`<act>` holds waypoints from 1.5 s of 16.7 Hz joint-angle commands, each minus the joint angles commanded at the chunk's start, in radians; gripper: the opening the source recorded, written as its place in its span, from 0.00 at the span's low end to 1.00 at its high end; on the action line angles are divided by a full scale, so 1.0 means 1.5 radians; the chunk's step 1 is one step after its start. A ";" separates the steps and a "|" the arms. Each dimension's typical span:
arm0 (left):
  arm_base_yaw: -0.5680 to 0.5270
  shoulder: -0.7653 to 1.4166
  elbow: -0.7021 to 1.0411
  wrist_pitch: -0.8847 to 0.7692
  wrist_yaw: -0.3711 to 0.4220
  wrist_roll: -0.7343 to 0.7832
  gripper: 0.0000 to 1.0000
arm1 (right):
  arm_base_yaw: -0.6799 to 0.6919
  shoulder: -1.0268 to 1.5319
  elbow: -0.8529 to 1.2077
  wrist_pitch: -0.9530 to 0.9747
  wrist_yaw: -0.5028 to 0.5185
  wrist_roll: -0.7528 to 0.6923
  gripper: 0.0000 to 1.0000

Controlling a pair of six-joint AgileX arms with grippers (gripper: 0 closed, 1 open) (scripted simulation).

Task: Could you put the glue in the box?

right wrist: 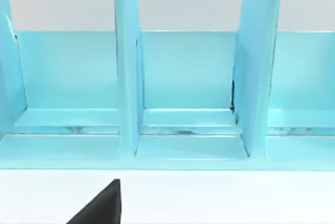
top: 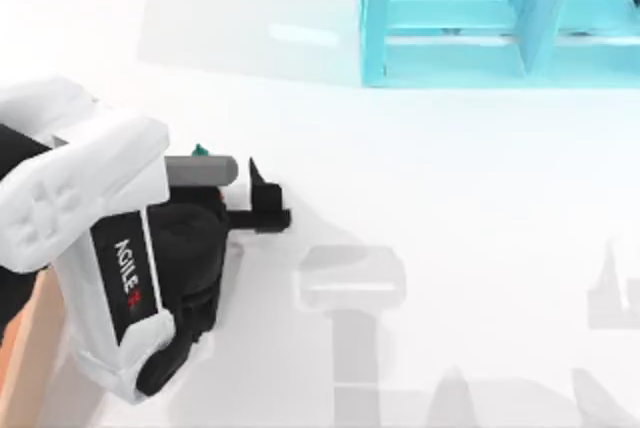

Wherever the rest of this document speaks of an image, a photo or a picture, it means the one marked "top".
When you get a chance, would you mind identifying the pale grey rounded box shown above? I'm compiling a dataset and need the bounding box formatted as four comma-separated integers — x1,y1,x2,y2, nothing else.
164,154,239,189

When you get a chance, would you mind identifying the light blue rack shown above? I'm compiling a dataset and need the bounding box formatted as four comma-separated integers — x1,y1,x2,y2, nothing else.
358,0,640,90

